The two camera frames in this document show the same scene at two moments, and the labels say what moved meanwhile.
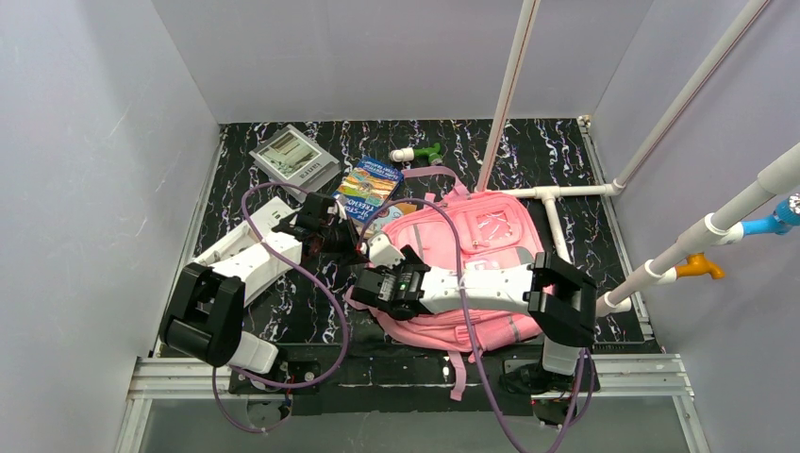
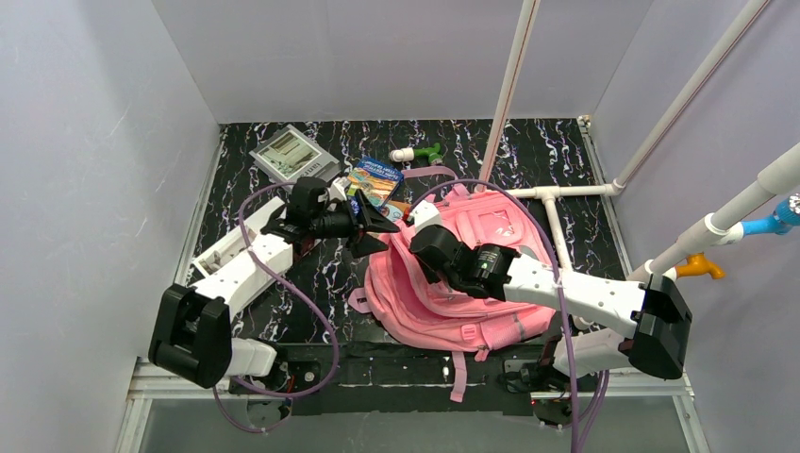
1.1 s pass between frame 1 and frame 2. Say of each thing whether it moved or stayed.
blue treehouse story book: stayed
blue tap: stayed
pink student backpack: stayed
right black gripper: moved
